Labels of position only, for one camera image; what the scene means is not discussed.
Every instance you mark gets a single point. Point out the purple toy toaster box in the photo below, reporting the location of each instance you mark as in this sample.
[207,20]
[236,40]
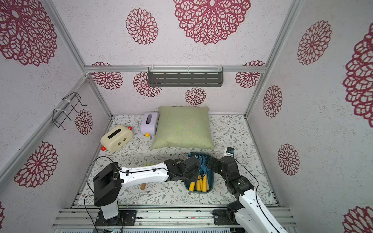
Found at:
[149,123]

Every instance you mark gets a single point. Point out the teal plastic storage box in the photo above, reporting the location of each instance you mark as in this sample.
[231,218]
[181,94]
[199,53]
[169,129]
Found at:
[210,174]

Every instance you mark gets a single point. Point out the grey wall shelf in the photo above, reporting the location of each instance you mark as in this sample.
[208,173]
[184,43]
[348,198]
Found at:
[185,77]

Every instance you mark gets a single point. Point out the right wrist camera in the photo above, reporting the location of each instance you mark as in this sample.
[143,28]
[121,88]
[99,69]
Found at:
[230,151]

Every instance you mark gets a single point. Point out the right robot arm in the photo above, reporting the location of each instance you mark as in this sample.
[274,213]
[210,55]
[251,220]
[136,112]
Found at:
[248,210]

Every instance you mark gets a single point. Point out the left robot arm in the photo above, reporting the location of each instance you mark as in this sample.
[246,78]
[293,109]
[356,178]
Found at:
[109,181]

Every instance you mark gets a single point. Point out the blue rake yellow handle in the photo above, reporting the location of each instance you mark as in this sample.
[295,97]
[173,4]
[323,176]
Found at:
[199,184]
[192,185]

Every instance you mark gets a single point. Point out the green square pillow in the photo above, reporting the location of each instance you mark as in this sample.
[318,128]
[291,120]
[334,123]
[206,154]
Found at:
[183,127]

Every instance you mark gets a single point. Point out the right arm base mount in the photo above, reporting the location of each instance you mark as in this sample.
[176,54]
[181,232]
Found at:
[223,217]

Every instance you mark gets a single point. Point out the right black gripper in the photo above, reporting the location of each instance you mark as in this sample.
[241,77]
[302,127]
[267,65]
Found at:
[212,162]

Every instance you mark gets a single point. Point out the blue fork yellow handle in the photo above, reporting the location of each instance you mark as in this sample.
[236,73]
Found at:
[204,183]

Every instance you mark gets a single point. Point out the black wire wall rack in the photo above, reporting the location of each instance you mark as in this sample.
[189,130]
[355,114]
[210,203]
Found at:
[69,106]

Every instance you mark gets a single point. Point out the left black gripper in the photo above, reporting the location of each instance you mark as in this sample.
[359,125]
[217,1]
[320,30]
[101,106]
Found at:
[195,176]

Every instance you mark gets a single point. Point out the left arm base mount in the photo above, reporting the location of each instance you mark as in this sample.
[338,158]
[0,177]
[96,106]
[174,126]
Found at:
[124,218]

